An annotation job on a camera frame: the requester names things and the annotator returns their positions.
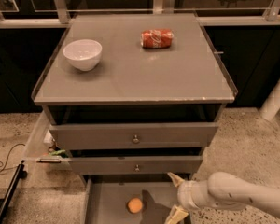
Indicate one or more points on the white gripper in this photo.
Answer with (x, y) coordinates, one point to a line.
(184, 194)

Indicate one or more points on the orange fruit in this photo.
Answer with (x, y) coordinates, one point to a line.
(135, 205)

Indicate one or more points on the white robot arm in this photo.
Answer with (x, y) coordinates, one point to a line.
(242, 167)

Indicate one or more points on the grey middle drawer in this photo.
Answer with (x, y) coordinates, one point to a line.
(136, 165)

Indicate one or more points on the grey drawer cabinet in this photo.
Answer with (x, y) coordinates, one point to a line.
(186, 82)

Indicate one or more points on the grey top drawer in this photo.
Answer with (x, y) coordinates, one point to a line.
(133, 135)

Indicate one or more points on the clear plastic side bin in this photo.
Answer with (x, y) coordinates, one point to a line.
(36, 150)

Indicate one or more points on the black stand base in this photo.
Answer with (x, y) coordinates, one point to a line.
(19, 174)

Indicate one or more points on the red soda can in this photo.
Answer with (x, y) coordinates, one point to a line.
(157, 38)

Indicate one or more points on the white ceramic bowl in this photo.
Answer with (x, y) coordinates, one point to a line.
(83, 54)

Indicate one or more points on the metal railing frame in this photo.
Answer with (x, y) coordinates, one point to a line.
(61, 13)

